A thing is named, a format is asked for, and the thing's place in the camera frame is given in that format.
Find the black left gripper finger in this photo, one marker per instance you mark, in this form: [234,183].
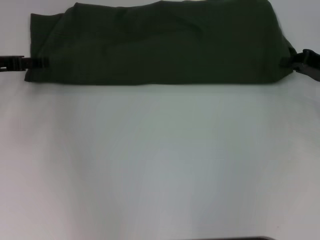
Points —
[27,63]

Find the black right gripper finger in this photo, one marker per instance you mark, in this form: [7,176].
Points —
[303,62]

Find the dark green FREE t-shirt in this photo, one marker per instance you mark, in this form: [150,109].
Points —
[162,50]

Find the dark rounded panel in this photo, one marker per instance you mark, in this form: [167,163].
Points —
[250,238]

